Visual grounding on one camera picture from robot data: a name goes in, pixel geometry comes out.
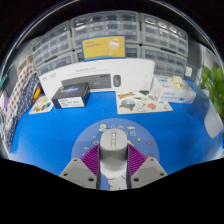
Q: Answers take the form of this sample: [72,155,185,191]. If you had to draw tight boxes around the yellow and blue box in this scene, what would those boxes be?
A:
[81,34,127,62]

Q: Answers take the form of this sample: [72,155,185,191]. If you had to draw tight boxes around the large cartoon sticker sheet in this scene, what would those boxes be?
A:
[115,89,174,115]

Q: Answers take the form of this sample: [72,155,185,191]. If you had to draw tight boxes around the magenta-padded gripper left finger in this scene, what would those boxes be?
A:
[59,143,103,190]

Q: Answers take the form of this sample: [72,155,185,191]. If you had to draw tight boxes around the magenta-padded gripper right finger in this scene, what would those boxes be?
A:
[125,143,168,190]

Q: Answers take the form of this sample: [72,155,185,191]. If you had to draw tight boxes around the small yellow object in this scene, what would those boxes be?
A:
[33,87,42,101]

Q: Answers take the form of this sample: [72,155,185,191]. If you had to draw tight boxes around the white plant pot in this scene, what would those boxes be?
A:
[203,106,224,139]

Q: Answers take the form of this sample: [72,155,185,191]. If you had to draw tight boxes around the round blue printed mouse pad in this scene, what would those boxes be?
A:
[70,118,160,192]

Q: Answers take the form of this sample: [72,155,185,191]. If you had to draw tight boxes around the teal object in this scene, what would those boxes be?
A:
[0,74,8,90]

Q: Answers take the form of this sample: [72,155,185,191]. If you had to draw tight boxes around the white wall socket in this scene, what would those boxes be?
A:
[184,66,194,78]

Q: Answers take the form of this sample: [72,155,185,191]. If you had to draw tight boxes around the white woven basket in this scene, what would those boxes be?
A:
[16,54,35,75]

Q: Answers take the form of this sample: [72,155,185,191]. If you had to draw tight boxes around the white keyboard packaging box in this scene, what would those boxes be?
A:
[39,58,156,99]

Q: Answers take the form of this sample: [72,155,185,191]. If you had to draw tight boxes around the green leafy plant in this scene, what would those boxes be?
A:
[199,64,224,122]

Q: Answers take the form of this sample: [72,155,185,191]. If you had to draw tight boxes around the white blue tissue box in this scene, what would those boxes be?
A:
[151,75,197,104]

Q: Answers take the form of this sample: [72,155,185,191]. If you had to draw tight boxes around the small black box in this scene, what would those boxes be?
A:
[51,82,91,109]

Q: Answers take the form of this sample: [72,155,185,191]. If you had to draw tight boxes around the red blue checkered cloth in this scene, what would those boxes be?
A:
[4,63,37,131]

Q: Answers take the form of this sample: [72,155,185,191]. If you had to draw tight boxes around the white computer mouse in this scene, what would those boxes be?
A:
[98,128,129,173]

